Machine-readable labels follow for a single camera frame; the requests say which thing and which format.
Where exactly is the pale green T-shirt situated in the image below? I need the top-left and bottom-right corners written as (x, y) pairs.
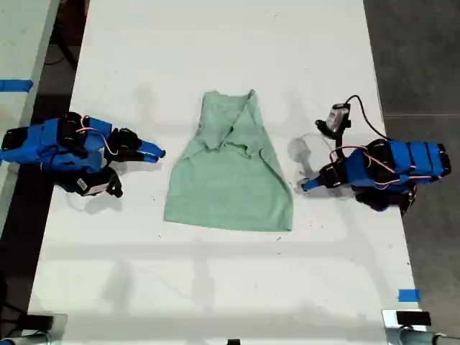
top-left (163, 89), bottom-right (295, 233)

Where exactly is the long blue tape strip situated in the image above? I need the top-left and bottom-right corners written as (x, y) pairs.
top-left (0, 79), bottom-right (35, 93)

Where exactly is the short blue tape piece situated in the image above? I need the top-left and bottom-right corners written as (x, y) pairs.
top-left (397, 288), bottom-right (421, 303)

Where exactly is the white side table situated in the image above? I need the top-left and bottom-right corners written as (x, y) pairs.
top-left (0, 0), bottom-right (60, 231)

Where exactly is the silver metal table clamp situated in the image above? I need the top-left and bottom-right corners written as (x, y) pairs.
top-left (19, 313), bottom-right (69, 339)
top-left (381, 309), bottom-right (433, 345)

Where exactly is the small black box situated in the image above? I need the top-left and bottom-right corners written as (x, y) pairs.
top-left (395, 311), bottom-right (432, 326)
top-left (25, 314), bottom-right (55, 330)

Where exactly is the grey metal pipe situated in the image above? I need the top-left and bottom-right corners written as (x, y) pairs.
top-left (0, 331), bottom-right (50, 345)
top-left (397, 327), bottom-right (460, 345)

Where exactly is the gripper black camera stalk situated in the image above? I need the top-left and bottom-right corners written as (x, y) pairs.
top-left (333, 132), bottom-right (346, 161)
top-left (102, 167), bottom-right (124, 198)

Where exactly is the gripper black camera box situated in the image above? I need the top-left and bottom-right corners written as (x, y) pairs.
top-left (315, 103), bottom-right (351, 139)
top-left (68, 174), bottom-right (109, 198)

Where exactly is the gripper black camera cable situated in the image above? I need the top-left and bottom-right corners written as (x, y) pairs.
top-left (345, 94), bottom-right (388, 142)

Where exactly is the thin black floor cable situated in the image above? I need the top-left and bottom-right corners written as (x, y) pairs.
top-left (44, 34), bottom-right (78, 71)

